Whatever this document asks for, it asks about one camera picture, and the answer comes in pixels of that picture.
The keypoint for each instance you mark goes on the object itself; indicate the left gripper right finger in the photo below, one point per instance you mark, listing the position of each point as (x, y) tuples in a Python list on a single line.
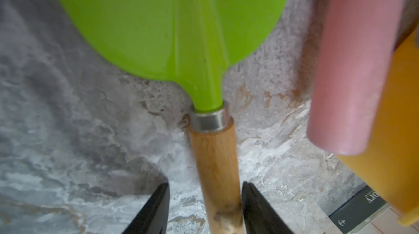
[(259, 216)]

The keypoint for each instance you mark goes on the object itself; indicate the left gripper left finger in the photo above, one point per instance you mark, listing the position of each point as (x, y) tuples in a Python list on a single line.
[(153, 217)]

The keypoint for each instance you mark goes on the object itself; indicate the green shovel wooden handle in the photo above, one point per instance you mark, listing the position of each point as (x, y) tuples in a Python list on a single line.
[(192, 43)]

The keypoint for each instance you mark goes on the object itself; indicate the purple shovel pink handle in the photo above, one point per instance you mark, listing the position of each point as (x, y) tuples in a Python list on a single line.
[(355, 54)]

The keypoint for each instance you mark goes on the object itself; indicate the yellow plastic storage box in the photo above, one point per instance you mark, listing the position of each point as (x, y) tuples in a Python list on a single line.
[(390, 164)]

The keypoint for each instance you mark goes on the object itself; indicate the Twins story book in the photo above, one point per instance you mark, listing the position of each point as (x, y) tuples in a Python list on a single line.
[(360, 210)]

